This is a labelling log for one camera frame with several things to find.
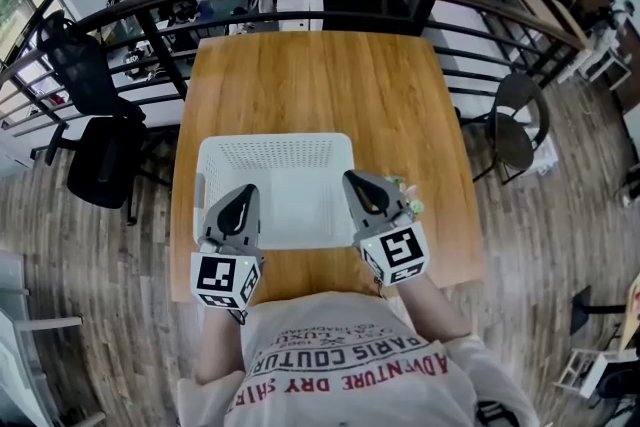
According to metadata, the bunch of pale flowers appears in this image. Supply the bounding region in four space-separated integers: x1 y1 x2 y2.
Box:
384 174 426 221

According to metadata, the person's left forearm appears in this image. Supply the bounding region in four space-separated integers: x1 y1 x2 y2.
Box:
192 302 251 386

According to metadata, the person's white printed shirt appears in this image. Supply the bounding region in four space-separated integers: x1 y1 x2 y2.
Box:
174 289 541 427

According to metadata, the white frame stool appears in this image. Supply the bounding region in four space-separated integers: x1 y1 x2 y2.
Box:
552 347 624 399

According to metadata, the person's right forearm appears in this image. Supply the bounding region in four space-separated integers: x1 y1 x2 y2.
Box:
397 272 474 344

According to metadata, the black stool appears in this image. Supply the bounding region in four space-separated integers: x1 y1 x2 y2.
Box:
569 284 629 336

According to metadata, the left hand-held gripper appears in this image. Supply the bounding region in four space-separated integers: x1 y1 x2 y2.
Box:
189 183 265 311

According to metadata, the black mesh office chair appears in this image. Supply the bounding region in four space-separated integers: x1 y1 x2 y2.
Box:
37 9 151 226

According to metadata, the white perforated plastic basket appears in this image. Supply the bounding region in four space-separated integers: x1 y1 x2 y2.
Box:
193 132 359 250

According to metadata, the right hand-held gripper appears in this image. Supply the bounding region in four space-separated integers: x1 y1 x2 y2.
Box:
342 169 432 287

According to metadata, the white side table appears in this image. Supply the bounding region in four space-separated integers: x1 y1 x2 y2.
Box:
564 29 634 91

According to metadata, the light wooden desk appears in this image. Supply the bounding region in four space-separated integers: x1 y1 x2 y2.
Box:
502 0 594 51

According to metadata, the black round-back chair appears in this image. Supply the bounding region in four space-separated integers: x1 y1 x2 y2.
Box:
457 73 551 186

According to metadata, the glass-top table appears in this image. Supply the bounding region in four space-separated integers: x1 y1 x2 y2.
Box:
0 249 84 427

